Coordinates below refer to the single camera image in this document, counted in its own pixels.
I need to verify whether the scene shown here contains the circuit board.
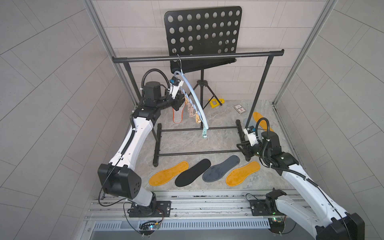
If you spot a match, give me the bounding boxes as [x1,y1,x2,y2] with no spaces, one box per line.
[139,221,161,236]
[268,218,286,235]

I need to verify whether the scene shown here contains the grey yellow-edged insole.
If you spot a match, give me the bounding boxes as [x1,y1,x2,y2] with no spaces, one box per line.
[226,162,261,187]

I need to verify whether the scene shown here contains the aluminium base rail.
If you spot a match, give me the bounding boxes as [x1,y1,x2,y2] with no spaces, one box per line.
[81,190,311,236]

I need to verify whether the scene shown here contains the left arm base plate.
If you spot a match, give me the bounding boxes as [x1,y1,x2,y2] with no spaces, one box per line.
[129,201,172,218]

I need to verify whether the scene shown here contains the yellow insole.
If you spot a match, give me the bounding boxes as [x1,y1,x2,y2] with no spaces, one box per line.
[149,161,189,187]

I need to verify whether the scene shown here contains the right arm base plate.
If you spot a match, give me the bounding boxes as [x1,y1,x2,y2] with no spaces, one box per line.
[249,200,284,216]

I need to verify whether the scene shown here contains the grey dark-edged insole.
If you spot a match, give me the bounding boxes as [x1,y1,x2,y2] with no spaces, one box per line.
[202,155,240,183]

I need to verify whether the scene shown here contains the right circuit board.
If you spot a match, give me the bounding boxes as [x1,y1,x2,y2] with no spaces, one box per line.
[268,218,286,235]

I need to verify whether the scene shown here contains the black music stand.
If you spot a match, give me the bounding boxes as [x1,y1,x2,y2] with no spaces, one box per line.
[163,5,243,106]

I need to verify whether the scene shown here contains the white black insole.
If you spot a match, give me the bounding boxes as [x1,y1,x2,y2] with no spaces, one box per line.
[175,159,211,187]

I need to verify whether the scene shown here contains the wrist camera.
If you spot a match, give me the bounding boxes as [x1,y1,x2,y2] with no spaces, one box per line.
[244,126,263,146]
[169,76,184,100]

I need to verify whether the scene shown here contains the grey orange-edged insole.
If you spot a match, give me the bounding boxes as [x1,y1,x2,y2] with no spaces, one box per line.
[173,107,185,124]

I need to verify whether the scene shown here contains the black clothes rack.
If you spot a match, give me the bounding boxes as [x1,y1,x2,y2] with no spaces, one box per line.
[112,49,285,167]

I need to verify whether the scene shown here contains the green clothes peg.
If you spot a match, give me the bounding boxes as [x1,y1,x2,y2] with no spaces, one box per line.
[202,127,208,139]

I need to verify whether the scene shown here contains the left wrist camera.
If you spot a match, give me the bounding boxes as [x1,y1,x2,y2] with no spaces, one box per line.
[169,76,184,100]

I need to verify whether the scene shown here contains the left circuit board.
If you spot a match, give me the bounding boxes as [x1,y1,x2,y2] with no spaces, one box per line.
[139,221,161,236]

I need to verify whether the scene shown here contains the beige yellow-edged insole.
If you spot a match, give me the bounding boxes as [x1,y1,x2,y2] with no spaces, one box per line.
[252,111,274,133]

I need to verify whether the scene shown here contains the yellow clothes peg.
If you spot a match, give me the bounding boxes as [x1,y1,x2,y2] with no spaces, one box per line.
[195,112,202,124]

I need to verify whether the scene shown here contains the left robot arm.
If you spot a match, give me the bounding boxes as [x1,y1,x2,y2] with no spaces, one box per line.
[98,72,189,215]

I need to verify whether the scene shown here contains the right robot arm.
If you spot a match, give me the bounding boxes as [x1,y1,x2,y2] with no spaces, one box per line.
[237,118,365,240]

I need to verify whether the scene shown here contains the light blue clip hanger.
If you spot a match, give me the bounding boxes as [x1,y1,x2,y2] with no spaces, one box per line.
[174,55,209,129]

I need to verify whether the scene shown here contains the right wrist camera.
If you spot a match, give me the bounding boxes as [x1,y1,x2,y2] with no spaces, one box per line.
[244,126,263,146]

